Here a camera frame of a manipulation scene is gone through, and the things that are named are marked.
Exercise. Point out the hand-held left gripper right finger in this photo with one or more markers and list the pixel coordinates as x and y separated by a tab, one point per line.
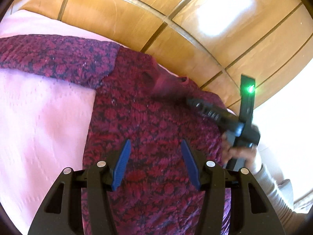
191	162

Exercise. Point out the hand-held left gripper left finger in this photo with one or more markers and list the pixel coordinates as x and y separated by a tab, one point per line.
121	162

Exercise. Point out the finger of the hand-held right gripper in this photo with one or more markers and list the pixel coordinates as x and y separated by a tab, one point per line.
207	109

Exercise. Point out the dark red knit sweater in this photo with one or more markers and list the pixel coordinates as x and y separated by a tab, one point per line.
151	127

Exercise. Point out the person's right forearm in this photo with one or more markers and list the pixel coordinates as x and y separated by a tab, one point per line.
271	188

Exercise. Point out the person's right hand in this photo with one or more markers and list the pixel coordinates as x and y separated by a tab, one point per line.
240	155

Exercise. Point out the wooden headboard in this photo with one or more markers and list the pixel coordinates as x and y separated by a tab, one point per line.
195	24

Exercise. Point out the pink blanket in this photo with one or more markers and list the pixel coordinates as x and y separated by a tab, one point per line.
41	132

